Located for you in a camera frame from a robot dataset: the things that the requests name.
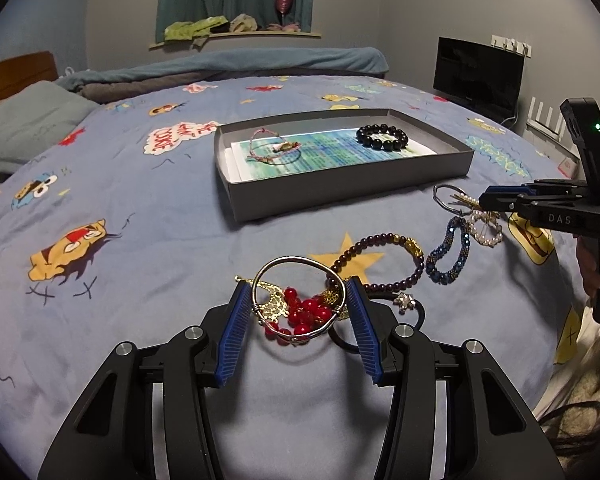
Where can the black monitor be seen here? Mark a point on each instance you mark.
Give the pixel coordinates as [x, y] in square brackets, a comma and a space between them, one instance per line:
[475, 72]

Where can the grey folded blanket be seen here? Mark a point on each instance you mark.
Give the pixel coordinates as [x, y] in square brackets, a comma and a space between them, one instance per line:
[110, 91]

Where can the green cloth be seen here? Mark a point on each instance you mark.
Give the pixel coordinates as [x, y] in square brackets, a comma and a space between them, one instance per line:
[185, 29]

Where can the printed paper sheet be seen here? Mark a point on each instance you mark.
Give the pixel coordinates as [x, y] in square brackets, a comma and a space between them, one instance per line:
[330, 152]

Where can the white slatted rack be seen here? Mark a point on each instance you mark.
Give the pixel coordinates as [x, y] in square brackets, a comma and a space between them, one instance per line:
[550, 117]

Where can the large silver bangle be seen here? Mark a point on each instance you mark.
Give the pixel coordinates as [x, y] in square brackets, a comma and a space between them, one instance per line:
[280, 261]

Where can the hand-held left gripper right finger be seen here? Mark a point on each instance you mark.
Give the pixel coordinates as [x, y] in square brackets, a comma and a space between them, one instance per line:
[362, 332]

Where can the beige cloth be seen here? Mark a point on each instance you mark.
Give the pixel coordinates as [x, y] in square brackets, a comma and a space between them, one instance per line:
[242, 22]

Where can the white wall hook rack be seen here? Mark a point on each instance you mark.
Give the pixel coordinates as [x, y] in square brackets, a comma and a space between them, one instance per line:
[512, 45]

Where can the thin silver bangle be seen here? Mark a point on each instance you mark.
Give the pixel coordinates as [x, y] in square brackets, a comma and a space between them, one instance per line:
[439, 202]

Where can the cartoon printed blue bedsheet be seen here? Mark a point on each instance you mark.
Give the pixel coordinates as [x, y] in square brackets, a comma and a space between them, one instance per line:
[170, 260]

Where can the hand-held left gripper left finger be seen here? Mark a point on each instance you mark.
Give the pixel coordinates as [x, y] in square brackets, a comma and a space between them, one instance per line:
[232, 332]

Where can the pink cloth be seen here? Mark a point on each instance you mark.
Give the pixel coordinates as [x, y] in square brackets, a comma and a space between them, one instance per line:
[287, 26]

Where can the grey shallow cardboard box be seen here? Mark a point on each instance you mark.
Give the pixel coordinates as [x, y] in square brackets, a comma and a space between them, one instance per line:
[340, 182]

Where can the gold hairpin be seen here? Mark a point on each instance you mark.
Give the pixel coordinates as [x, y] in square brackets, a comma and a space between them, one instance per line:
[465, 201]

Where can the grey-blue pillow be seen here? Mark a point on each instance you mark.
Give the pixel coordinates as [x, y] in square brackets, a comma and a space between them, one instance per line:
[25, 120]

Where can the blue folded blanket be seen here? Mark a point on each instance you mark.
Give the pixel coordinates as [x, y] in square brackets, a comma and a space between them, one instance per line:
[240, 62]

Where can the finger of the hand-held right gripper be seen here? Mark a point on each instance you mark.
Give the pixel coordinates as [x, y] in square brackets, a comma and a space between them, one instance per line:
[500, 201]
[555, 188]

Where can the wooden headboard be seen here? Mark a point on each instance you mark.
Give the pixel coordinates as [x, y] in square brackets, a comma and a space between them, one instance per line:
[15, 72]

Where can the person's right hand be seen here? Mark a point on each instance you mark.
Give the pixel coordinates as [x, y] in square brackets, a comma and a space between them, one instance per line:
[589, 270]

